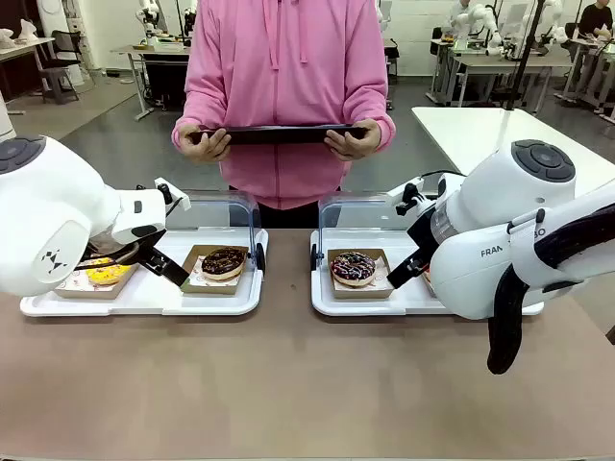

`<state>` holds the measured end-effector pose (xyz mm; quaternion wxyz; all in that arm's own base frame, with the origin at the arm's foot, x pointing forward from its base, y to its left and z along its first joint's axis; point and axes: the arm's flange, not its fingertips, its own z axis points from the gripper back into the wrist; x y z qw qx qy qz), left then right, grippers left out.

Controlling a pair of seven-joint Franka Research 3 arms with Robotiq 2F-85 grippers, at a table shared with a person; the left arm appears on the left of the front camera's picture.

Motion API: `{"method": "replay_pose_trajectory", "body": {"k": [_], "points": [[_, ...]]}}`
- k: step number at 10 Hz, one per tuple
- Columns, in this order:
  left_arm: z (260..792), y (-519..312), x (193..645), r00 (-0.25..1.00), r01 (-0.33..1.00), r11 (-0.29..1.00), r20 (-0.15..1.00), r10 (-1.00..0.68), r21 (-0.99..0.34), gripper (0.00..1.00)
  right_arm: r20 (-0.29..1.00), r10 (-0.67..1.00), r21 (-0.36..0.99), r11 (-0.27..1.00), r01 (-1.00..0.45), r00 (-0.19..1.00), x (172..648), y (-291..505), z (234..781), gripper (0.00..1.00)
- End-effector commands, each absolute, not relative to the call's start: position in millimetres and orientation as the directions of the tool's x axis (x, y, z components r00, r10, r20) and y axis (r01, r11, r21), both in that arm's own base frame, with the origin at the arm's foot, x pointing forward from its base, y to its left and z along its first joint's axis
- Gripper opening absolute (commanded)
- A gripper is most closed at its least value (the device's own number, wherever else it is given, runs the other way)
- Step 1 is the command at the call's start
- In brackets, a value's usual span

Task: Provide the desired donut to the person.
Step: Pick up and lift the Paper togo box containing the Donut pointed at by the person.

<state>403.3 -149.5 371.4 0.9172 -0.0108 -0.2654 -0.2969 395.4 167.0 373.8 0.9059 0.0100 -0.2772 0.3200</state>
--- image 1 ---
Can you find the black camera stand pole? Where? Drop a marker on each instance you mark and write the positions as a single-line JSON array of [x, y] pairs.
[[523, 53]]

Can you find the yellow glazed sprinkle donut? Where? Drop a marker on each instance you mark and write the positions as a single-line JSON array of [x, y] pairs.
[[108, 274]]

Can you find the background person in black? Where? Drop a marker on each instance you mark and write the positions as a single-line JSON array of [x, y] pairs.
[[596, 19]]

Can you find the grey office chair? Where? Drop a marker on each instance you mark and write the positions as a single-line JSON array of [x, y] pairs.
[[60, 67]]

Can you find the black serving tray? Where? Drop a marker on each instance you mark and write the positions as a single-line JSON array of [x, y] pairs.
[[278, 134]]

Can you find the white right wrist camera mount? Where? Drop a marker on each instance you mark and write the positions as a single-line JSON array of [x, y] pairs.
[[442, 192]]

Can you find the background wooden workbench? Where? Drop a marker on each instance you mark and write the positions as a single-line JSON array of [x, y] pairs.
[[154, 72]]

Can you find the brown cardboard donut tray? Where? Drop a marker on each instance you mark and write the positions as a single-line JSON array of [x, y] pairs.
[[360, 293], [96, 290], [427, 283], [211, 287]]

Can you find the white printed paper liner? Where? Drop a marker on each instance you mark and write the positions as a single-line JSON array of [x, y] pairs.
[[382, 271], [72, 282], [198, 276]]

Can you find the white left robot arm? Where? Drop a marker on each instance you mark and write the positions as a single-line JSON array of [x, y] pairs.
[[43, 211]]

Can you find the pink hoodie torso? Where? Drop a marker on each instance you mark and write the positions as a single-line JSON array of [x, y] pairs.
[[283, 86]]

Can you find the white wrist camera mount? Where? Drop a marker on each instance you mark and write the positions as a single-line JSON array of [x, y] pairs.
[[144, 211], [442, 192]]

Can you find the clear display case lid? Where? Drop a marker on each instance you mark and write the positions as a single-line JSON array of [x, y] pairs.
[[226, 211], [355, 211]]

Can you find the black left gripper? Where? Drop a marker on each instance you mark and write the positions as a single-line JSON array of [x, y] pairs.
[[115, 252]]

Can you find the black trousers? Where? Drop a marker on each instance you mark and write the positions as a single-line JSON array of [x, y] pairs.
[[298, 217]]

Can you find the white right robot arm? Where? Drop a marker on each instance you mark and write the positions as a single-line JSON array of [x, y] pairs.
[[499, 211]]

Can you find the person's left forearm pink sleeve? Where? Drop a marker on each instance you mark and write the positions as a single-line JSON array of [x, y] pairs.
[[370, 96]]

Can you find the person's left hand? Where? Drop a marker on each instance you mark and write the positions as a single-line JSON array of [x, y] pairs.
[[353, 144]]

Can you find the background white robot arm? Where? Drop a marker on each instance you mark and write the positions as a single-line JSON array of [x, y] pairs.
[[480, 24], [151, 21]]

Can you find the background desk with figurines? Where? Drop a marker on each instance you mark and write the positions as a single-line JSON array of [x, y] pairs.
[[19, 53]]

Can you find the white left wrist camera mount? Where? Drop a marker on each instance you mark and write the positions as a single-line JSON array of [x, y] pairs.
[[144, 211]]

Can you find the chocolate glazed donut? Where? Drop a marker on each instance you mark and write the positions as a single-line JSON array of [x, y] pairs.
[[224, 263]]

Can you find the dark donut with coloured sprinkles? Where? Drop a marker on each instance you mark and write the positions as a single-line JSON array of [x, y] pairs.
[[353, 269]]

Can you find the person's right forearm pink sleeve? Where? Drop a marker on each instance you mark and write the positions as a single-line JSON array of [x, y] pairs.
[[197, 96]]

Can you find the background long wooden table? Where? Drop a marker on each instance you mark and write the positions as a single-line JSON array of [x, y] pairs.
[[499, 65]]

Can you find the person's right hand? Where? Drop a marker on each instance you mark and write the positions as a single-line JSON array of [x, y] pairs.
[[206, 146]]

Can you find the white display case base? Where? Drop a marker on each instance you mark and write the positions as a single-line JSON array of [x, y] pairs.
[[365, 305], [216, 302]]

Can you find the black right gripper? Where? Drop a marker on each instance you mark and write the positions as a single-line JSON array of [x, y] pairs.
[[422, 235]]

